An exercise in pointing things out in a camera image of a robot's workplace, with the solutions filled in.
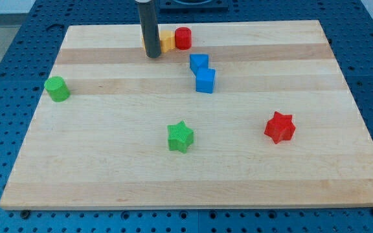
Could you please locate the blue cube block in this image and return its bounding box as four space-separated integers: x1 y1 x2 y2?
196 68 216 94

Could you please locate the blue triangle block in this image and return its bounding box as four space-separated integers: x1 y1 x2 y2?
189 54 209 75

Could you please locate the green star block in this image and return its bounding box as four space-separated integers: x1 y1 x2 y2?
167 120 194 153

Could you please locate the light wooden board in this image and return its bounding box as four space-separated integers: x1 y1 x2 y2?
0 20 373 210

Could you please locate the yellow block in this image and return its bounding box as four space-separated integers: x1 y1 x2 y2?
142 30 175 58

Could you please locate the red cylinder block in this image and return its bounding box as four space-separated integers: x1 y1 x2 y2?
175 27 192 50

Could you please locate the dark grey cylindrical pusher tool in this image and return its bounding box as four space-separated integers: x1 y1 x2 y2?
135 0 161 58

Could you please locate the red star block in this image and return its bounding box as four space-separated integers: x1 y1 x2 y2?
264 111 296 144

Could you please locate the green cylinder block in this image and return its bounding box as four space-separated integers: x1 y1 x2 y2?
44 76 71 102

